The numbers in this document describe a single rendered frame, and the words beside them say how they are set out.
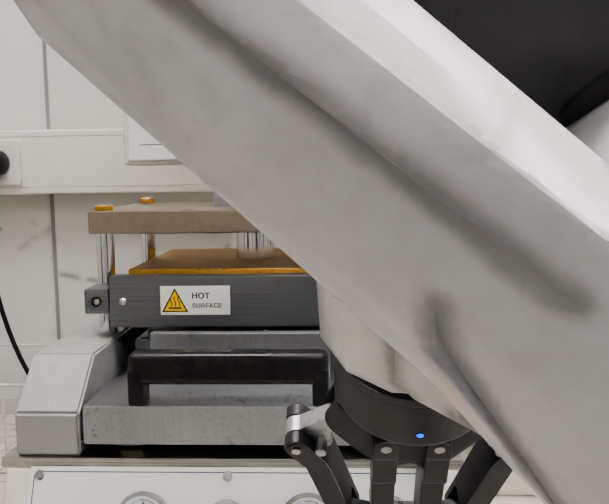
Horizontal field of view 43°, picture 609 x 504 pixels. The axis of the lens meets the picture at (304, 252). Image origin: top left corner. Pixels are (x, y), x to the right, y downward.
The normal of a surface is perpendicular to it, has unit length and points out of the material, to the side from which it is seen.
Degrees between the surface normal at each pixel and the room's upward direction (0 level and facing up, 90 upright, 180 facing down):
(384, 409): 122
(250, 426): 90
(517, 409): 115
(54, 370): 40
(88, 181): 90
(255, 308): 90
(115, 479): 65
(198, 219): 90
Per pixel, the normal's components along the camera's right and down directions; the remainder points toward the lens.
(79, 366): -0.04, -0.69
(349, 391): -0.81, 0.42
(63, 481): -0.06, -0.32
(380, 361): -0.54, 0.59
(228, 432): -0.05, 0.11
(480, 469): -0.98, -0.17
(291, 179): -0.45, 0.47
